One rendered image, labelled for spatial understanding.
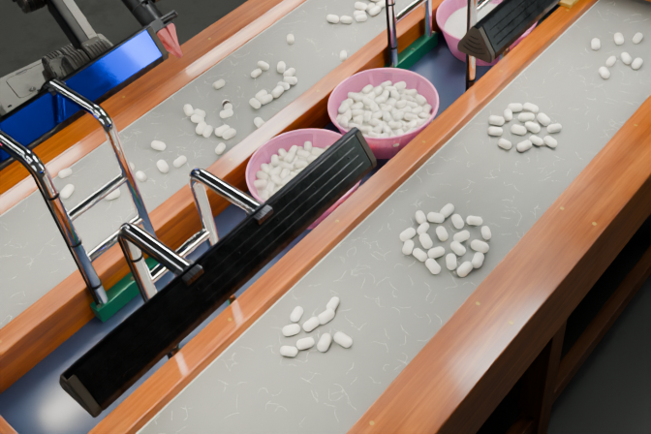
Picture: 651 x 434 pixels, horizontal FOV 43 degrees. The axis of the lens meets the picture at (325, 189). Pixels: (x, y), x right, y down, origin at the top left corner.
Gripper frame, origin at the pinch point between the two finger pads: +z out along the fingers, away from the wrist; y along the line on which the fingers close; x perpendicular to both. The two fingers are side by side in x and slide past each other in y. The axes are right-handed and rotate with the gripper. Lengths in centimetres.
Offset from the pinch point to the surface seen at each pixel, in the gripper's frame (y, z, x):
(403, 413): -35, 86, -50
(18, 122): -49, 3, -27
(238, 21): 29.3, -3.6, 16.5
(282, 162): -2.0, 36.8, -10.7
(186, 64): 7.6, -0.8, 15.2
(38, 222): -49, 14, 10
